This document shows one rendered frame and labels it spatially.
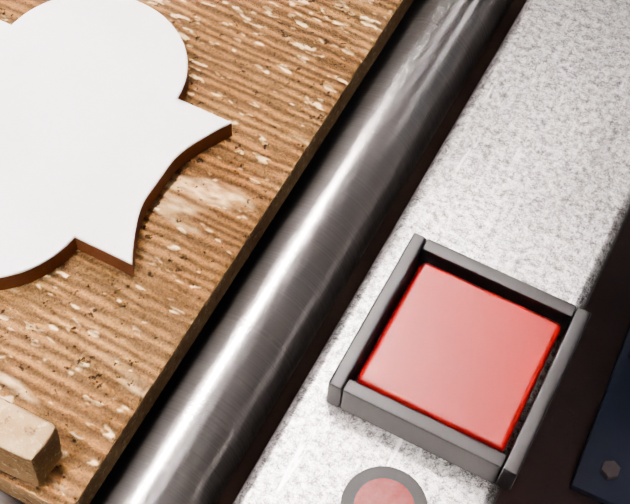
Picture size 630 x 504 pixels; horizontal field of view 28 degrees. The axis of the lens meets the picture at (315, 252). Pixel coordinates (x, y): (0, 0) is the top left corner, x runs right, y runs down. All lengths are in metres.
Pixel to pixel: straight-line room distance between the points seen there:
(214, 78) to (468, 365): 0.16
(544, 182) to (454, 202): 0.04
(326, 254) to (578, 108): 0.14
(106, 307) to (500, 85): 0.21
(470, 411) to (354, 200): 0.11
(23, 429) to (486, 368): 0.17
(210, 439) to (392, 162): 0.15
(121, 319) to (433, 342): 0.12
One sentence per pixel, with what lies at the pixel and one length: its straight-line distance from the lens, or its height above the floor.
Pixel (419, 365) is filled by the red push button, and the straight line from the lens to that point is 0.47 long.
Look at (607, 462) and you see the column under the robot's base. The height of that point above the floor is 0.02.
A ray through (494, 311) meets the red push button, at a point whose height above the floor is 0.93.
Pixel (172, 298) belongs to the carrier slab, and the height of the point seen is 0.94.
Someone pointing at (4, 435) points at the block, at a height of 0.96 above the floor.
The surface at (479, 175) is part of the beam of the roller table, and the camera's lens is 0.54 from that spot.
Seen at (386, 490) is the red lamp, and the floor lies 0.92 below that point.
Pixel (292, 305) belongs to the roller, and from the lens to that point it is 0.50.
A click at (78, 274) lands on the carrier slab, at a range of 0.48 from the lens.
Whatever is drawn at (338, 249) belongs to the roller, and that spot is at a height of 0.91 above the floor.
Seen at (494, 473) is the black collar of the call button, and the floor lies 0.92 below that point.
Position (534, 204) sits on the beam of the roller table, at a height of 0.92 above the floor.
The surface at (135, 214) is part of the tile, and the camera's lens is 0.48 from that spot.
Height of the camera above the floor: 1.35
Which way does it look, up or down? 58 degrees down
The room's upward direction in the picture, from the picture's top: 5 degrees clockwise
